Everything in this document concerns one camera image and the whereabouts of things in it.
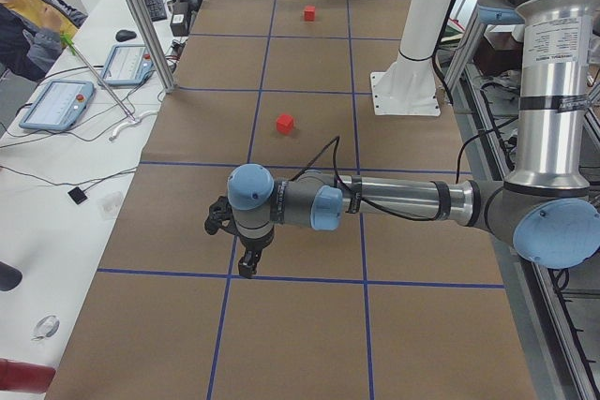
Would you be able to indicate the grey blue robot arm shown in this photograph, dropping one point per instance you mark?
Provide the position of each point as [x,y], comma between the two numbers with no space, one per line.
[541,208]

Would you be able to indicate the red object at edge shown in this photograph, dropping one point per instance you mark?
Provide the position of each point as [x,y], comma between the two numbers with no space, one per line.
[23,377]

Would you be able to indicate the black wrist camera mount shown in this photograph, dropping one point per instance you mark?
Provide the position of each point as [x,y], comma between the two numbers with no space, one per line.
[220,217]

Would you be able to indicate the white pedestal column base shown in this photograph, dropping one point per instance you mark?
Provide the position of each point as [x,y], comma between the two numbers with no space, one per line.
[408,86]

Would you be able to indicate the red cube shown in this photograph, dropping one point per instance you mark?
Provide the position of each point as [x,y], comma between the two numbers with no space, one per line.
[309,13]
[284,124]

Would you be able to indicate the black power adapter box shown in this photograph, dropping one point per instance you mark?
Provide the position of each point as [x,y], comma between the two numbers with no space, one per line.
[180,19]

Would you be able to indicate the aluminium frame post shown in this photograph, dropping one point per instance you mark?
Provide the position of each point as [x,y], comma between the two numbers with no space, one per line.
[143,21]

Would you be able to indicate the seated person in jacket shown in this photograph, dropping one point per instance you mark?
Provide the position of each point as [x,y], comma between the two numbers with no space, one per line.
[32,33]

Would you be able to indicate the far blue teach pendant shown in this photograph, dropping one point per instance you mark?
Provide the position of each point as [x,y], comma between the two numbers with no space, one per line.
[127,65]

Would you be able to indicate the black keyboard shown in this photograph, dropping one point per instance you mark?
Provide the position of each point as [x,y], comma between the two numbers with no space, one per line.
[156,10]

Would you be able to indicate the metal rod with green clip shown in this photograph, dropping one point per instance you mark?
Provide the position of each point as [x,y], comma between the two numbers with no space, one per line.
[67,41]

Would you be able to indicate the small black square device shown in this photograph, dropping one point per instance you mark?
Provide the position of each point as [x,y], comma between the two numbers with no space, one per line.
[77,195]

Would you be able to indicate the black computer mouse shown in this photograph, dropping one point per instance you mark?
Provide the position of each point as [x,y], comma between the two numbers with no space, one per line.
[124,35]

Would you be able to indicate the near blue teach pendant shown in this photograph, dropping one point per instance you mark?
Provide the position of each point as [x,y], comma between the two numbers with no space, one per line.
[59,106]

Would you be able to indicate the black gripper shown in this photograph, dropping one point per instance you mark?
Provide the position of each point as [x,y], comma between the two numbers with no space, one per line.
[254,245]

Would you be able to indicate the blue teach pendant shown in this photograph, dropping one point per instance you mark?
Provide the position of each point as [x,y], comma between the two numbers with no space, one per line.
[59,106]
[127,65]

